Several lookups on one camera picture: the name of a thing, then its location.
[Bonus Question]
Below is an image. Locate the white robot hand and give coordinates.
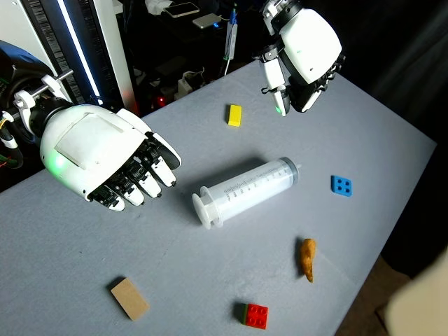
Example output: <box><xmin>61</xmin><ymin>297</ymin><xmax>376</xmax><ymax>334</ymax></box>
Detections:
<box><xmin>38</xmin><ymin>103</ymin><xmax>183</xmax><ymax>213</ymax></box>
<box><xmin>252</xmin><ymin>7</ymin><xmax>347</xmax><ymax>118</ymax></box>

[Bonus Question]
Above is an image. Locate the large clear plastic syringe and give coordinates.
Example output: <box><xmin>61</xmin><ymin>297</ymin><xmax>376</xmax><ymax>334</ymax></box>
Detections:
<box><xmin>191</xmin><ymin>156</ymin><xmax>305</xmax><ymax>230</ymax></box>

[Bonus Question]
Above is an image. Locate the white adapter box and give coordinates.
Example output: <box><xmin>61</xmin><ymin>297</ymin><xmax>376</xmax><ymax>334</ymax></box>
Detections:
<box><xmin>223</xmin><ymin>20</ymin><xmax>239</xmax><ymax>62</ymax></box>

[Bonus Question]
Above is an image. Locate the black curtain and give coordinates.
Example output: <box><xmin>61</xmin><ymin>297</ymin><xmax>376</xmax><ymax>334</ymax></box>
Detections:
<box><xmin>314</xmin><ymin>0</ymin><xmax>448</xmax><ymax>281</ymax></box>

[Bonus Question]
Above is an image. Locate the yellow toy block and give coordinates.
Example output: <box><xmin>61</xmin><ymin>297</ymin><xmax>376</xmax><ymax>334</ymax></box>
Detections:
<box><xmin>226</xmin><ymin>104</ymin><xmax>244</xmax><ymax>127</ymax></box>

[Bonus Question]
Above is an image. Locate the silver power bank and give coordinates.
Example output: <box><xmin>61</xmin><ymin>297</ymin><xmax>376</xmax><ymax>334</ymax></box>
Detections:
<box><xmin>191</xmin><ymin>13</ymin><xmax>222</xmax><ymax>31</ymax></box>

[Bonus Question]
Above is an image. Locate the white column with light strip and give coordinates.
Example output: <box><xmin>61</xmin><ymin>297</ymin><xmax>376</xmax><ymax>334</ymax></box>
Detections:
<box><xmin>0</xmin><ymin>0</ymin><xmax>139</xmax><ymax>116</ymax></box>

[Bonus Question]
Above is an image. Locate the white power strip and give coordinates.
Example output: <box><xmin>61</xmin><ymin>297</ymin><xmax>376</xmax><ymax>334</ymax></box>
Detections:
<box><xmin>174</xmin><ymin>71</ymin><xmax>207</xmax><ymax>101</ymax></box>

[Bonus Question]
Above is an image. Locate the smartphone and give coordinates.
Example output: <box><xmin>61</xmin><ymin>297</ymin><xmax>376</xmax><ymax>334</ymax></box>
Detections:
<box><xmin>163</xmin><ymin>1</ymin><xmax>201</xmax><ymax>18</ymax></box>

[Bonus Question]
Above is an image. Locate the grey table cloth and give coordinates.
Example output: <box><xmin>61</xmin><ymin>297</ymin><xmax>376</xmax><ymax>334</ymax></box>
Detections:
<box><xmin>0</xmin><ymin>57</ymin><xmax>438</xmax><ymax>336</ymax></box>

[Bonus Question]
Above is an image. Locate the blue four-hole toy block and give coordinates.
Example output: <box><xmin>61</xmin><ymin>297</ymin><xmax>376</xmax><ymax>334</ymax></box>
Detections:
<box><xmin>330</xmin><ymin>174</ymin><xmax>354</xmax><ymax>197</ymax></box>

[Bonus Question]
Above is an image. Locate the white crumpled tissue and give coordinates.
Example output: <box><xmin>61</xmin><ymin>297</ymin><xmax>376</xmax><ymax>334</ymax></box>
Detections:
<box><xmin>145</xmin><ymin>0</ymin><xmax>174</xmax><ymax>15</ymax></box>

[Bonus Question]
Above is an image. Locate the tan wooden block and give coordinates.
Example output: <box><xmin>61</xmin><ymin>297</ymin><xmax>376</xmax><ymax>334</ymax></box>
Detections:
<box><xmin>110</xmin><ymin>277</ymin><xmax>151</xmax><ymax>322</ymax></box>

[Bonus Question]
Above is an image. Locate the orange cone-shaped toy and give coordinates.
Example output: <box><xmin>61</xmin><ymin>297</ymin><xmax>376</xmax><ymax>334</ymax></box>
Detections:
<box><xmin>300</xmin><ymin>238</ymin><xmax>319</xmax><ymax>284</ymax></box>

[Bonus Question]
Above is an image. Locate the red toy brick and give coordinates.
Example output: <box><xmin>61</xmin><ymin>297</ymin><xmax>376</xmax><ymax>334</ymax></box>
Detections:
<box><xmin>244</xmin><ymin>303</ymin><xmax>270</xmax><ymax>329</ymax></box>

